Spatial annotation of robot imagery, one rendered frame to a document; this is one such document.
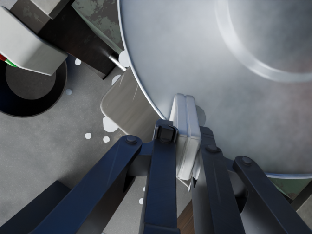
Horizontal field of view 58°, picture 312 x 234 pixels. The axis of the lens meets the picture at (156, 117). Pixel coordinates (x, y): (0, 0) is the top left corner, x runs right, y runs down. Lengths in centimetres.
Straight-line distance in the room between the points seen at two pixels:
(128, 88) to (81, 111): 81
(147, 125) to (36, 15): 26
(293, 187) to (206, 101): 23
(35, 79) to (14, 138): 23
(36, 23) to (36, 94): 67
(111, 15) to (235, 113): 22
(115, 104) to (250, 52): 12
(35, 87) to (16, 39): 67
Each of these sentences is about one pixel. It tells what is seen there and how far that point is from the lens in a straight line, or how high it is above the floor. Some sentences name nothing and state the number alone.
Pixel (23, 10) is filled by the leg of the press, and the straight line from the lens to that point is 45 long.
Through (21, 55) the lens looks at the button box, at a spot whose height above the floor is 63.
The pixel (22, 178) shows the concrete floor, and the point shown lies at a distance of 115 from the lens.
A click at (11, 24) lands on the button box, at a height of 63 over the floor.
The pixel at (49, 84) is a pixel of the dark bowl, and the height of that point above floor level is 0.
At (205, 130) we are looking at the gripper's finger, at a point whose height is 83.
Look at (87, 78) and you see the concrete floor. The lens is 104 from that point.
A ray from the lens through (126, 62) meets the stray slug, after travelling 37.
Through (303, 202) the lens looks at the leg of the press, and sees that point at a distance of 45.
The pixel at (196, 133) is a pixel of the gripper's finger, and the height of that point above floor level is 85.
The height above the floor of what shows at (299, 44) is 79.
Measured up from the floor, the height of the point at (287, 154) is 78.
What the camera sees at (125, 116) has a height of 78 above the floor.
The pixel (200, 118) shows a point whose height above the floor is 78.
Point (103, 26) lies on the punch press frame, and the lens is 39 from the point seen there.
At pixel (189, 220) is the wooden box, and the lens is 98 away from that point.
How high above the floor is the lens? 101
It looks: 87 degrees down
